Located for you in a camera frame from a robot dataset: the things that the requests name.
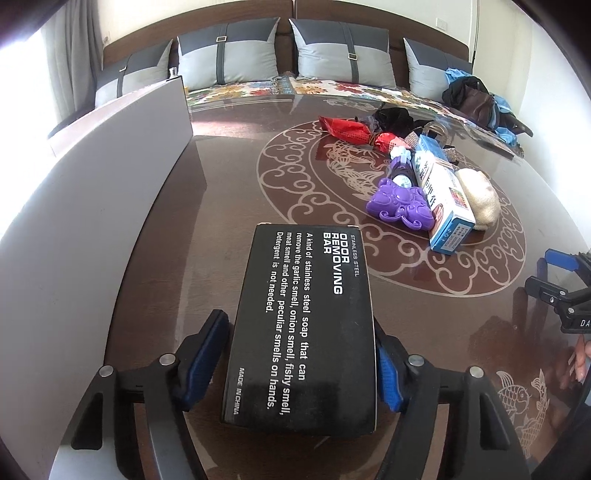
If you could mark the purple bottle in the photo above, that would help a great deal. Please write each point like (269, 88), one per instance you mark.
(401, 173)

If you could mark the large white board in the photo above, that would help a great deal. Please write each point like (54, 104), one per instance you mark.
(92, 207)

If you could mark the cream knitted hat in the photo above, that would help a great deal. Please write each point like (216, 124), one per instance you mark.
(482, 198)

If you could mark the black printed box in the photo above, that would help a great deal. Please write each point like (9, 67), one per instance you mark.
(300, 323)

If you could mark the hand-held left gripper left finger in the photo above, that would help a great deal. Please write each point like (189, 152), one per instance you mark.
(207, 355)

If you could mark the purple plastic toy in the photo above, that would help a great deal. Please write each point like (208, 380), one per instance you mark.
(401, 205)

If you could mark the grey two-tone pillow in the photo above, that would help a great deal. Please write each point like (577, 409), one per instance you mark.
(429, 69)
(134, 74)
(341, 60)
(231, 60)

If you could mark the clear hair clip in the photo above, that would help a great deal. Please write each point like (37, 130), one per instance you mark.
(436, 127)

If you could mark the red foil wrapper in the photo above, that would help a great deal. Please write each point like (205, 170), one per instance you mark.
(344, 129)

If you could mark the person's right hand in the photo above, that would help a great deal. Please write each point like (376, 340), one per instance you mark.
(582, 355)

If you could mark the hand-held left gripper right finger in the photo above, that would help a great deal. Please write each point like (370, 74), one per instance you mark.
(388, 374)

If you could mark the brown patterned desktop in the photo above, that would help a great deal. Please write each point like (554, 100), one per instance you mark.
(231, 175)

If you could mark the floral blanket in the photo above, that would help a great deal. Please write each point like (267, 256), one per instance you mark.
(323, 87)

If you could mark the silver rhinestone hair clip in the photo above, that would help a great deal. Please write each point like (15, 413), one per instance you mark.
(410, 138)

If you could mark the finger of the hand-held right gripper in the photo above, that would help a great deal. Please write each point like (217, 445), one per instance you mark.
(561, 261)
(549, 289)

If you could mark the black velvet pouch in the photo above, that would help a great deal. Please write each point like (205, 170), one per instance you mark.
(397, 117)

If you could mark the dark bag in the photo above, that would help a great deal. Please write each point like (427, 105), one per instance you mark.
(471, 99)

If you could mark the blue and white carton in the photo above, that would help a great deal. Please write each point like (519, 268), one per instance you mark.
(443, 203)

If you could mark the grey curtain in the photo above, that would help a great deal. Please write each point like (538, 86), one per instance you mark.
(69, 55)

